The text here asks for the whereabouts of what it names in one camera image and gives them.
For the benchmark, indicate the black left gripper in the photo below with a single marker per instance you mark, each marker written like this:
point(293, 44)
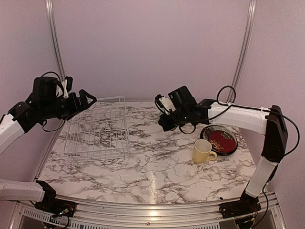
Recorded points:
point(75, 107)

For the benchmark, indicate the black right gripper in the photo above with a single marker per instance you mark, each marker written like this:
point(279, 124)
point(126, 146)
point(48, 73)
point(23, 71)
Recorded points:
point(163, 121)

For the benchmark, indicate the pale green flower plate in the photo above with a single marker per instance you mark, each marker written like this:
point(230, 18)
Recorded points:
point(212, 135)

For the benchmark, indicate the yellow ceramic mug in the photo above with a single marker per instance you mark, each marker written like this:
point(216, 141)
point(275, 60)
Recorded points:
point(202, 152)

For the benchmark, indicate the red floral plate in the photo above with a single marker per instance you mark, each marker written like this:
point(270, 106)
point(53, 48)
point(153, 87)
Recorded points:
point(222, 141)

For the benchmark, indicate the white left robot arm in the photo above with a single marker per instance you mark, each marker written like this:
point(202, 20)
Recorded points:
point(50, 98)

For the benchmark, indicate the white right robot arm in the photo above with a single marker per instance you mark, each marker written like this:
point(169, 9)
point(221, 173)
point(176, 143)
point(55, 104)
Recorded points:
point(179, 108)

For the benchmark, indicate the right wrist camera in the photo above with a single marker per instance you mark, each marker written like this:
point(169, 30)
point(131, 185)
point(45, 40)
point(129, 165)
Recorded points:
point(164, 105)

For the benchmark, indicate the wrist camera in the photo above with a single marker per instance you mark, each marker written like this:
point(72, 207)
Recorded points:
point(164, 105)
point(64, 87)

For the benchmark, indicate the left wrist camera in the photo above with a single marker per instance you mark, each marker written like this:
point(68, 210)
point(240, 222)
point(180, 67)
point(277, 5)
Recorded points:
point(64, 87)

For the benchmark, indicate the white wire dish rack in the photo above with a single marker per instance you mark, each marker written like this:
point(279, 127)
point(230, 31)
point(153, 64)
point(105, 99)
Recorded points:
point(99, 133)

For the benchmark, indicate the left aluminium corner post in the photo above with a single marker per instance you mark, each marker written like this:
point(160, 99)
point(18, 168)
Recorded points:
point(54, 37)

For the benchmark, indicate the aluminium corner post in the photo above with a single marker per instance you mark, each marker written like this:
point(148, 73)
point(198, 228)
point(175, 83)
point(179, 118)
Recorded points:
point(54, 37)
point(245, 43)

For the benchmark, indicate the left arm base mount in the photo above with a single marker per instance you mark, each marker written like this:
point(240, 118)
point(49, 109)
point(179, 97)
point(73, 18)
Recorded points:
point(57, 207)

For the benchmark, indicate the aluminium front frame rail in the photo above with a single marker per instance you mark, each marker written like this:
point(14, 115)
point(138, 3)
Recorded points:
point(91, 214)

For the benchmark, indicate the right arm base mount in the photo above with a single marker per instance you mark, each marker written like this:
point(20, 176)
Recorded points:
point(245, 211)

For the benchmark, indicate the right aluminium corner post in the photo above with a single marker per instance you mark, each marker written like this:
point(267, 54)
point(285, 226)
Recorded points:
point(245, 43)

